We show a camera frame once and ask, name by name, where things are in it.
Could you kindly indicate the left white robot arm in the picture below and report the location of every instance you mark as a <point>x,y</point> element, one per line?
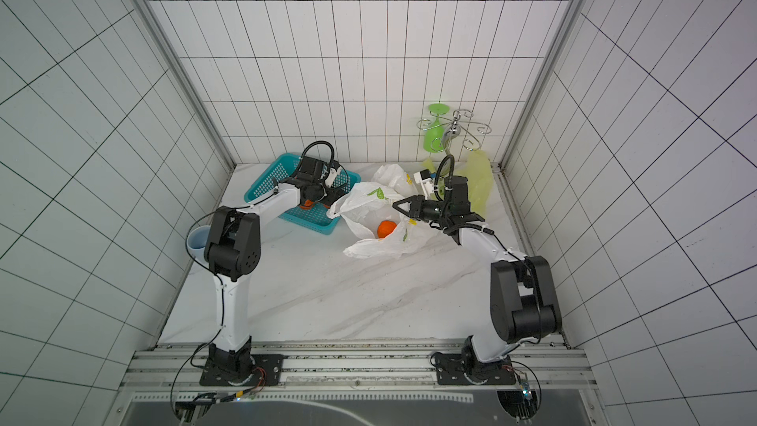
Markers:
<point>233,251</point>

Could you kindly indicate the white printed plastic bag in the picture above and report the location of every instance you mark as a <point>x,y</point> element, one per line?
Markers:
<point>369,203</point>

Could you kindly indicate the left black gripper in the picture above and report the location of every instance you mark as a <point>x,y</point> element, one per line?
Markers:
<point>330,191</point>

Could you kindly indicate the light blue cup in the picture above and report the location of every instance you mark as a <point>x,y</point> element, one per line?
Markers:
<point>197,240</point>

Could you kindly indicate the orange four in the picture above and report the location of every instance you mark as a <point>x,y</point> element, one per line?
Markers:
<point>385,228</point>

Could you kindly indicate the teal plastic basket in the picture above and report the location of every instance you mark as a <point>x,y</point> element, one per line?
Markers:
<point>314,219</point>

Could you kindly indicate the green plastic bag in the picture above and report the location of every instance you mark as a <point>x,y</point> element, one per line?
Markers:
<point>477,169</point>

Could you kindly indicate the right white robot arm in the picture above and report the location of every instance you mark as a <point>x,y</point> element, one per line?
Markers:
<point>523,304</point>

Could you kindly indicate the aluminium mounting rail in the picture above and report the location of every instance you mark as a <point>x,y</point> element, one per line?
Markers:
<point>352,370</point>

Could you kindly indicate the green plastic wine glass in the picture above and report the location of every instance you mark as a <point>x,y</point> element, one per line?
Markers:
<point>435,129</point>

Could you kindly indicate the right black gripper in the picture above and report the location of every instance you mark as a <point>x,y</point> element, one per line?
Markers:
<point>426,208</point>

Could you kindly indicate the orange six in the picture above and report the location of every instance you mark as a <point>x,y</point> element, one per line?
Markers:
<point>306,204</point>

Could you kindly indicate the chrome glass holder stand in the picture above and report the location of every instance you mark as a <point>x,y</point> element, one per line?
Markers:
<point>468,133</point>

